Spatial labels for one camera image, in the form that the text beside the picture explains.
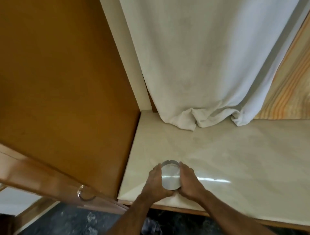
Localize round steel container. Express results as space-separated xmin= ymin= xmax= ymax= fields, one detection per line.
xmin=161 ymin=160 xmax=181 ymax=190

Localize white curtain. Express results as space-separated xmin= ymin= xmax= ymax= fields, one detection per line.
xmin=119 ymin=0 xmax=310 ymax=131

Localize metal ring door handle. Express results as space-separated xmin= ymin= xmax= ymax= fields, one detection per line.
xmin=77 ymin=184 xmax=96 ymax=201

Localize brown wooden cabinet door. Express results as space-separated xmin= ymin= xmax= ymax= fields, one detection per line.
xmin=0 ymin=0 xmax=141 ymax=215

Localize person's left forearm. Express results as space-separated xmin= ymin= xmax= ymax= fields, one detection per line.
xmin=106 ymin=192 xmax=152 ymax=235

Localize person's right forearm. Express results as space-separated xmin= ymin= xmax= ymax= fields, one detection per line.
xmin=197 ymin=190 xmax=279 ymax=235

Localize person's left hand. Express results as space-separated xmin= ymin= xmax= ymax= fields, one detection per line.
xmin=140 ymin=163 xmax=174 ymax=203

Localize striped wooden panel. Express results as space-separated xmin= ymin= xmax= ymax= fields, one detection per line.
xmin=254 ymin=13 xmax=310 ymax=120

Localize person's right hand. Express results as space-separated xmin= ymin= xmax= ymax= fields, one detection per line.
xmin=176 ymin=162 xmax=208 ymax=204

